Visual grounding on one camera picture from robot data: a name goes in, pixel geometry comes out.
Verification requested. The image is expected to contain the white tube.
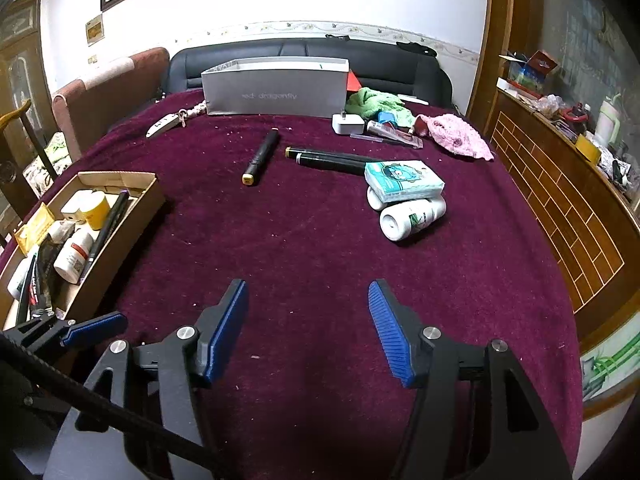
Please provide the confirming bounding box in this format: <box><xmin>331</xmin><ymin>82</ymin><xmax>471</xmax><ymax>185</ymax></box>
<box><xmin>6</xmin><ymin>255</ymin><xmax>35</xmax><ymax>302</ymax></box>

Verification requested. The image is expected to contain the cardboard box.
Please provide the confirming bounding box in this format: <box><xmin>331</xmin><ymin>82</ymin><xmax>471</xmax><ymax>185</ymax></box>
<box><xmin>0</xmin><ymin>171</ymin><xmax>167</xmax><ymax>331</ymax></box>

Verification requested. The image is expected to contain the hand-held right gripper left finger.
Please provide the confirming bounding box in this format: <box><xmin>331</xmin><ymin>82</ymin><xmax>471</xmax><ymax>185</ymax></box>
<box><xmin>75</xmin><ymin>278</ymin><xmax>249</xmax><ymax>480</ymax></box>

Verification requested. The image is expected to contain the tissue pack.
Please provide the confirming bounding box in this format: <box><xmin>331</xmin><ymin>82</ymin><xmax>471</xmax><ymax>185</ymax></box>
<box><xmin>364</xmin><ymin>160</ymin><xmax>445</xmax><ymax>204</ymax></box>

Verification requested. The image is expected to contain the wooden partition counter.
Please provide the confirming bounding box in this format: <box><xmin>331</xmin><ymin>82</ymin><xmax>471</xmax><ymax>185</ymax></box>
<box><xmin>482</xmin><ymin>85</ymin><xmax>640</xmax><ymax>418</ymax></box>

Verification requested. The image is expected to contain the white small container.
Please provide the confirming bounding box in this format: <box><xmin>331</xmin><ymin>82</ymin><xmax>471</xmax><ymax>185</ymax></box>
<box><xmin>61</xmin><ymin>190</ymin><xmax>94</xmax><ymax>222</ymax></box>

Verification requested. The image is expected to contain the wooden cabinet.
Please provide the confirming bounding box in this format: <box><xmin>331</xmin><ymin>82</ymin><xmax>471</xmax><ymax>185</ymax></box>
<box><xmin>0</xmin><ymin>0</ymin><xmax>51</xmax><ymax>171</ymax></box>

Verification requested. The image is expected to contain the black leather sofa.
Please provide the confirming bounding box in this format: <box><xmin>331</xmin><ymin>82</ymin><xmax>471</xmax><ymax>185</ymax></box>
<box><xmin>162</xmin><ymin>37</ymin><xmax>453</xmax><ymax>111</ymax></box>

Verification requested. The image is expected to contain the black marker grey cap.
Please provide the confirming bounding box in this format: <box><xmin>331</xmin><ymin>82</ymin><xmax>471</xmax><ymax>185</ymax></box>
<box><xmin>295</xmin><ymin>154</ymin><xmax>371</xmax><ymax>177</ymax></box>

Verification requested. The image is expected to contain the green printed cloth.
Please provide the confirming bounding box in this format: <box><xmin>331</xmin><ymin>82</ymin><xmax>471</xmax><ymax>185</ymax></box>
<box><xmin>580</xmin><ymin>327</ymin><xmax>640</xmax><ymax>403</ymax></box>

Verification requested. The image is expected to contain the burgundy blanket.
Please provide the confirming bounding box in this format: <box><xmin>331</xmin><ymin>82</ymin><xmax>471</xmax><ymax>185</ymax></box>
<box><xmin>0</xmin><ymin>87</ymin><xmax>586</xmax><ymax>480</ymax></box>

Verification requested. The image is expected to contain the white charger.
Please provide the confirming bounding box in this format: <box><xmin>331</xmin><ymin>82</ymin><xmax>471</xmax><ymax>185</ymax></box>
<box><xmin>332</xmin><ymin>112</ymin><xmax>365</xmax><ymax>136</ymax></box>

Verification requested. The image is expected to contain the green printed bag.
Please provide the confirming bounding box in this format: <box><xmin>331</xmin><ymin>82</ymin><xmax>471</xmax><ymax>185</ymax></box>
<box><xmin>22</xmin><ymin>132</ymin><xmax>73</xmax><ymax>196</ymax></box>

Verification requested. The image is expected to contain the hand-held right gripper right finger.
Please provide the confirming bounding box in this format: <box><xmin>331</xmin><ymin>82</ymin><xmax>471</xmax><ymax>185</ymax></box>
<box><xmin>368</xmin><ymin>280</ymin><xmax>573</xmax><ymax>480</ymax></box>

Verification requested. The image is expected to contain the black pen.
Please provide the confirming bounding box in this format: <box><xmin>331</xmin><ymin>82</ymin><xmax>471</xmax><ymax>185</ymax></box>
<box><xmin>82</xmin><ymin>190</ymin><xmax>131</xmax><ymax>281</ymax></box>

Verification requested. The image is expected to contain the white bottle red label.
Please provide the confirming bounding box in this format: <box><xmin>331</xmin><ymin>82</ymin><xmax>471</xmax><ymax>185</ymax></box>
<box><xmin>52</xmin><ymin>230</ymin><xmax>96</xmax><ymax>286</ymax></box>

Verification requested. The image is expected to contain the black braided cable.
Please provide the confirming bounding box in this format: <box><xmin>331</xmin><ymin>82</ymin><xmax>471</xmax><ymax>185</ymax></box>
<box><xmin>0</xmin><ymin>335</ymin><xmax>223</xmax><ymax>480</ymax></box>

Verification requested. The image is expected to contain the small framed picture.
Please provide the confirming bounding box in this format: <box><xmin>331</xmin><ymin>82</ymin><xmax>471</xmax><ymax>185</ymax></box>
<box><xmin>85</xmin><ymin>14</ymin><xmax>105</xmax><ymax>46</ymax></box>

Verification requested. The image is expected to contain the clear plastic bag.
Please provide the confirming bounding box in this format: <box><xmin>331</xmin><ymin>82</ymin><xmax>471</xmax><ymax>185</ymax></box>
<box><xmin>532</xmin><ymin>95</ymin><xmax>566</xmax><ymax>116</ymax></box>

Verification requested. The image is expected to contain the black marker yellow cap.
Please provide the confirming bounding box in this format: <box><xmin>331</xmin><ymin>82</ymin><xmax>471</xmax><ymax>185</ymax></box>
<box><xmin>241</xmin><ymin>129</ymin><xmax>281</xmax><ymax>187</ymax></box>

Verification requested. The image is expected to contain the yellow box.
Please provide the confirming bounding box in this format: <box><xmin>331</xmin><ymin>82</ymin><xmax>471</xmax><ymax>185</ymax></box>
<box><xmin>575</xmin><ymin>135</ymin><xmax>603</xmax><ymax>163</ymax></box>

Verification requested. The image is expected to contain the pink cloth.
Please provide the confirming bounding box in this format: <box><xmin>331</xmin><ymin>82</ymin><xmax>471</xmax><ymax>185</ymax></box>
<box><xmin>415</xmin><ymin>112</ymin><xmax>496</xmax><ymax>162</ymax></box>

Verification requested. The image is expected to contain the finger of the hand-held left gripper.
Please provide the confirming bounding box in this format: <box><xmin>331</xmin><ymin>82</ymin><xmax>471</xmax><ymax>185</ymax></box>
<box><xmin>0</xmin><ymin>311</ymin><xmax>128</xmax><ymax>361</ymax></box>

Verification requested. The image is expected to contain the white and green cup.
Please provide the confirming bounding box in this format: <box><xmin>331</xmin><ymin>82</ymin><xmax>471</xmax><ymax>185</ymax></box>
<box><xmin>595</xmin><ymin>92</ymin><xmax>623</xmax><ymax>148</ymax></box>

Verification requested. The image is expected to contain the red box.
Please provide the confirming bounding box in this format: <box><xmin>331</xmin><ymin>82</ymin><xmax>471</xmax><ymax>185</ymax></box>
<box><xmin>530</xmin><ymin>50</ymin><xmax>558</xmax><ymax>73</ymax></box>

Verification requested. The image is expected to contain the clear pen package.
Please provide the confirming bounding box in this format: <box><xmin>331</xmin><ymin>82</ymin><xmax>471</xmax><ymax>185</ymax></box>
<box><xmin>350</xmin><ymin>119</ymin><xmax>425</xmax><ymax>150</ymax></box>

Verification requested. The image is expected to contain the wooden chair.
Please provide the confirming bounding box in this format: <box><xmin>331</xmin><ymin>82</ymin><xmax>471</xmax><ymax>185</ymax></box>
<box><xmin>0</xmin><ymin>99</ymin><xmax>58</xmax><ymax>181</ymax></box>

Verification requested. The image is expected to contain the black marker olive cap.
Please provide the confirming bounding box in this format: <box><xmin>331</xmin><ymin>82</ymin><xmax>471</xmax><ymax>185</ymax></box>
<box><xmin>285</xmin><ymin>146</ymin><xmax>383</xmax><ymax>166</ymax></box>

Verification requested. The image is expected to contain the white key fob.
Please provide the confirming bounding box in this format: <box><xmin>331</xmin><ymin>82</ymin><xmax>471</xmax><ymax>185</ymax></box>
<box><xmin>146</xmin><ymin>114</ymin><xmax>182</xmax><ymax>139</ymax></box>

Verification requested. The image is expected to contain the yellow jar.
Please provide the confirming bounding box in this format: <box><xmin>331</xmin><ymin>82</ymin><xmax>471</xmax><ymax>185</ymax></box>
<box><xmin>81</xmin><ymin>193</ymin><xmax>112</xmax><ymax>231</ymax></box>

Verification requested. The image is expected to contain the crumpled plastic bag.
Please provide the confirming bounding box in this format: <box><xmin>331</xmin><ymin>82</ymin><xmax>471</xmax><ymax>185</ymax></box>
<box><xmin>600</xmin><ymin>147</ymin><xmax>636</xmax><ymax>186</ymax></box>

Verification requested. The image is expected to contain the clear plastic packet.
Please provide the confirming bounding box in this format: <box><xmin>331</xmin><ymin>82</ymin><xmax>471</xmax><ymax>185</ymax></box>
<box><xmin>46</xmin><ymin>219</ymin><xmax>77</xmax><ymax>243</ymax></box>

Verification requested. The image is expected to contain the brown armchair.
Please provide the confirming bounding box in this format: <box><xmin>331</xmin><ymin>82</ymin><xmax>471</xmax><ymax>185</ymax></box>
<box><xmin>51</xmin><ymin>47</ymin><xmax>171</xmax><ymax>161</ymax></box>

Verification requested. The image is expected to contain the printed box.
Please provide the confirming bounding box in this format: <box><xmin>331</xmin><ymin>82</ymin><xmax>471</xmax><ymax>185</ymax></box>
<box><xmin>497</xmin><ymin>55</ymin><xmax>546</xmax><ymax>98</ymax></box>

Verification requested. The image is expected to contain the grey rectangular box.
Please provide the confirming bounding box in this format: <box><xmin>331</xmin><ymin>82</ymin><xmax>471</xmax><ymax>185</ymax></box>
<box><xmin>201</xmin><ymin>56</ymin><xmax>350</xmax><ymax>116</ymax></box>

